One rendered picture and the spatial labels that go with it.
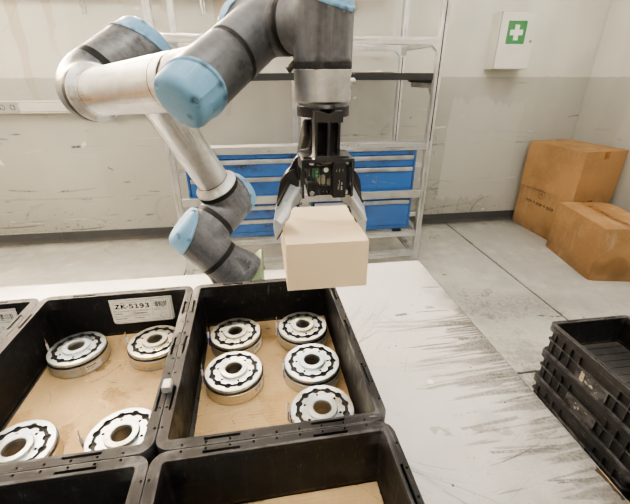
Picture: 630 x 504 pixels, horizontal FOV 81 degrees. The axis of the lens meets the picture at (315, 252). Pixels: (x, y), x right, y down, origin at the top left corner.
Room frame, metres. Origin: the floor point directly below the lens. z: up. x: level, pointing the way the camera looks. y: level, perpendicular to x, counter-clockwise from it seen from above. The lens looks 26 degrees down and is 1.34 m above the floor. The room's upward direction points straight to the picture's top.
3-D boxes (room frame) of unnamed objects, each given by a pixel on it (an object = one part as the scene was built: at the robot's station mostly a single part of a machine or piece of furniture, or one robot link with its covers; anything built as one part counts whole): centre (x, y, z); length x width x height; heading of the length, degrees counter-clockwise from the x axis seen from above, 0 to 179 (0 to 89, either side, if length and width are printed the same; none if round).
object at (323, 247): (0.56, -0.01, 1.09); 0.16 x 0.12 x 0.07; 8
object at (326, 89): (0.54, -0.01, 1.32); 0.08 x 0.08 x 0.05
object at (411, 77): (2.70, -0.15, 1.32); 1.20 x 0.45 x 0.06; 98
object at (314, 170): (0.53, -0.01, 1.24); 0.09 x 0.08 x 0.12; 8
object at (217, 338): (0.62, 0.16, 0.86); 0.10 x 0.10 x 0.01
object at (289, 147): (2.47, 0.07, 0.91); 1.70 x 0.10 x 0.05; 98
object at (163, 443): (0.52, 0.08, 0.92); 0.40 x 0.30 x 0.02; 9
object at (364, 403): (0.52, 0.08, 0.87); 0.40 x 0.30 x 0.11; 9
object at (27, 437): (0.35, 0.43, 0.86); 0.05 x 0.05 x 0.01
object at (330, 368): (0.53, 0.01, 0.86); 0.10 x 0.10 x 0.01
